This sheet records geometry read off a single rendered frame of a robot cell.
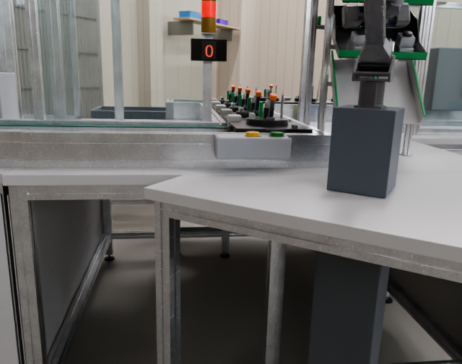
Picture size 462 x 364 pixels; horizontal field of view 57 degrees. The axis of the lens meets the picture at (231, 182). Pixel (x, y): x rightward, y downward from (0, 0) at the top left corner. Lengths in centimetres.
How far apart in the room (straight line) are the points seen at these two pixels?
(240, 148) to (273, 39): 836
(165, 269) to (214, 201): 25
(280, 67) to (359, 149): 839
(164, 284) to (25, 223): 42
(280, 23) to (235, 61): 129
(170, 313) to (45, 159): 55
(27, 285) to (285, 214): 80
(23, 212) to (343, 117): 87
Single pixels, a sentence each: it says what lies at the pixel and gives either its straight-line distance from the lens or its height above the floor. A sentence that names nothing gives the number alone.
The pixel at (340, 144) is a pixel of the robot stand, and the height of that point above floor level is 98.
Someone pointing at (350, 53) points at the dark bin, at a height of 120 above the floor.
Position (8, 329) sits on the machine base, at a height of 39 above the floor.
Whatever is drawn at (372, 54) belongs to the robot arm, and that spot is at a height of 118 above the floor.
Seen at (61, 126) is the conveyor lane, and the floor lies 94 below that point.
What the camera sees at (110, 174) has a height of 86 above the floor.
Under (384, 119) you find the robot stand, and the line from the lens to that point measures 102.
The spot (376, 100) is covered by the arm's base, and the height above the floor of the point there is 108.
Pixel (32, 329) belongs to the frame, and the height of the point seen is 39.
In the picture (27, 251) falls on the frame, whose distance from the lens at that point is 132.
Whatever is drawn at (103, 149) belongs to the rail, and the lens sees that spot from 126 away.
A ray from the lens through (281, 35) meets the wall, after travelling 943.
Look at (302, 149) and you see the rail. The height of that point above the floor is 92.
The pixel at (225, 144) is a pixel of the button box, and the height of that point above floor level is 94.
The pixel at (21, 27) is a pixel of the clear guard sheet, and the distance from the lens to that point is 256.
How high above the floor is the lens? 113
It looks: 14 degrees down
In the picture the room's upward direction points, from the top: 2 degrees clockwise
